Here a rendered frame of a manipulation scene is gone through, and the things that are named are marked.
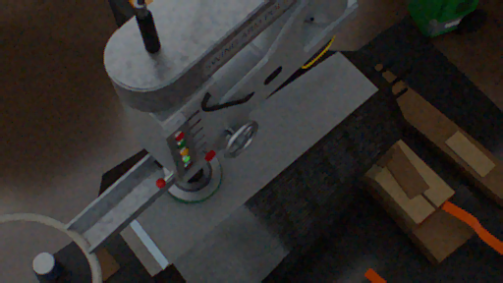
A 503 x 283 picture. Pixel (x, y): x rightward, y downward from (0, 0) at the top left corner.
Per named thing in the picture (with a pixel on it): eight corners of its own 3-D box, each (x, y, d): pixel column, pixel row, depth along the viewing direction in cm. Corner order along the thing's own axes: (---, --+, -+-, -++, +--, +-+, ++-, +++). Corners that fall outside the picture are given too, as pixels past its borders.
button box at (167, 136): (193, 156, 196) (181, 113, 171) (199, 161, 195) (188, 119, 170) (174, 173, 194) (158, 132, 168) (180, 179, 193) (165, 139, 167)
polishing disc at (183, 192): (162, 149, 237) (161, 148, 236) (219, 144, 238) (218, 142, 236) (164, 203, 228) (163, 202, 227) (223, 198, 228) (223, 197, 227)
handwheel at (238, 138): (240, 118, 213) (237, 96, 200) (261, 137, 210) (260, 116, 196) (207, 148, 209) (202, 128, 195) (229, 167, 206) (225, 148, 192)
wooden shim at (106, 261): (76, 243, 310) (75, 242, 308) (92, 230, 312) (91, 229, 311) (104, 281, 301) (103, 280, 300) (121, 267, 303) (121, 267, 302)
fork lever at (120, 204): (215, 91, 226) (214, 84, 221) (253, 125, 219) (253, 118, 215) (61, 224, 204) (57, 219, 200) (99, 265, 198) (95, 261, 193)
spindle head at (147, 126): (216, 79, 223) (203, -2, 183) (261, 117, 216) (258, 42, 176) (139, 146, 213) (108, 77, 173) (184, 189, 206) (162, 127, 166)
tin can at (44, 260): (38, 265, 305) (29, 258, 294) (58, 255, 307) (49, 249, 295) (45, 283, 301) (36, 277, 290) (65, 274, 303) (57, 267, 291)
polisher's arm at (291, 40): (313, 2, 241) (322, -95, 197) (361, 36, 233) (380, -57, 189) (170, 129, 220) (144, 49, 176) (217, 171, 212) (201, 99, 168)
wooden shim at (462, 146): (443, 143, 317) (444, 141, 316) (457, 132, 320) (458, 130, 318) (481, 178, 308) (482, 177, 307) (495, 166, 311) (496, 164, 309)
